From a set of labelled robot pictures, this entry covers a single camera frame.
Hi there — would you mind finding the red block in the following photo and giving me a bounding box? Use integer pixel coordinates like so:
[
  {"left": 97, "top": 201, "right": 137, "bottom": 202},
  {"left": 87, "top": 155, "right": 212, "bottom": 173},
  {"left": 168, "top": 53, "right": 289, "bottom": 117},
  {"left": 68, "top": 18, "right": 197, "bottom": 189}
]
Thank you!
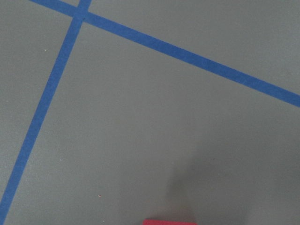
[{"left": 142, "top": 219, "right": 197, "bottom": 225}]

